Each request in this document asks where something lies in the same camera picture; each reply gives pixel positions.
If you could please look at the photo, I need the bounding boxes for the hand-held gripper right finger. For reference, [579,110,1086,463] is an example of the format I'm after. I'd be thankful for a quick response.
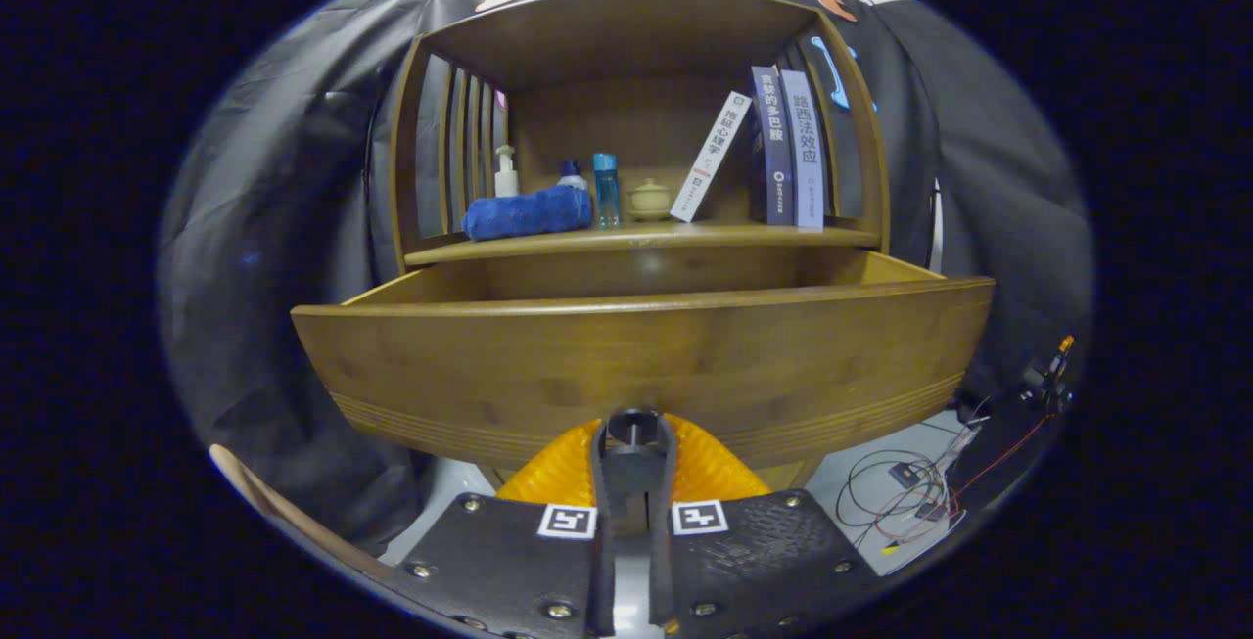
[646,412,882,639]

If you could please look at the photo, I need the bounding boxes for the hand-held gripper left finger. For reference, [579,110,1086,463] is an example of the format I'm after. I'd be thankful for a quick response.
[377,412,627,639]

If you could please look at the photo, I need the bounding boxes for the wooden countertop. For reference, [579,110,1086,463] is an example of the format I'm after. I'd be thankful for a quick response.
[403,221,882,268]

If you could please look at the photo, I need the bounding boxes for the wooden cabinet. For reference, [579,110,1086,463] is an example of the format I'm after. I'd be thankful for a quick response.
[390,0,892,495]

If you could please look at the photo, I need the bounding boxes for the light wooden chair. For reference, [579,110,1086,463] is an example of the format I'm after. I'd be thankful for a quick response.
[209,443,394,583]

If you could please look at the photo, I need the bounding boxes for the black device with orange tip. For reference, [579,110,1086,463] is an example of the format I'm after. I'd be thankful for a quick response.
[1018,334,1078,415]

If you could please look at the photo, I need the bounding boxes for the blue rolled towel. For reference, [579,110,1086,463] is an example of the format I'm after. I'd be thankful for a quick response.
[462,185,594,242]

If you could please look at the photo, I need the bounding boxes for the beige lidded teacup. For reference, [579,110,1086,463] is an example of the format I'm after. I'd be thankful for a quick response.
[626,178,674,222]

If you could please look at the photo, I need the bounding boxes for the clear blue bottle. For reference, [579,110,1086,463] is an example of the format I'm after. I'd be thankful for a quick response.
[591,153,622,230]

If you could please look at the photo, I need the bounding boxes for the white book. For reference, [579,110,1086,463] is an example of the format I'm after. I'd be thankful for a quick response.
[670,91,754,224]

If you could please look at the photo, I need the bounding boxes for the black backdrop cloth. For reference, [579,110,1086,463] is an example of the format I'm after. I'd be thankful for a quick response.
[157,0,1095,552]

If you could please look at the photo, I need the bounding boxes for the dark blue book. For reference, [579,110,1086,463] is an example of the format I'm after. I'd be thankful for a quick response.
[750,66,796,227]

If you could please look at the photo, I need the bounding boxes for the light purple book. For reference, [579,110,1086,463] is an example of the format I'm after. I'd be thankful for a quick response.
[780,69,826,230]

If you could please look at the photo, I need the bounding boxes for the thin floor cables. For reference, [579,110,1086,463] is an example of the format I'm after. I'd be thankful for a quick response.
[837,414,985,557]

